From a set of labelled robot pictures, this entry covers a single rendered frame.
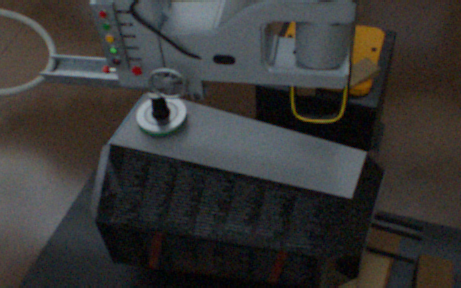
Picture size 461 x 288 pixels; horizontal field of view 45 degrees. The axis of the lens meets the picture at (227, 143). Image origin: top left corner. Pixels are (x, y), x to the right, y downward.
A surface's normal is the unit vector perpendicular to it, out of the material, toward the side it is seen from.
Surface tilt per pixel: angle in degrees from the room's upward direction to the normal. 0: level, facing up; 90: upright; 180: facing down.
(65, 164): 0
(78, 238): 0
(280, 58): 0
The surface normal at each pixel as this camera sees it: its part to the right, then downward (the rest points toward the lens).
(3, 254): -0.07, -0.67
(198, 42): -0.17, 0.74
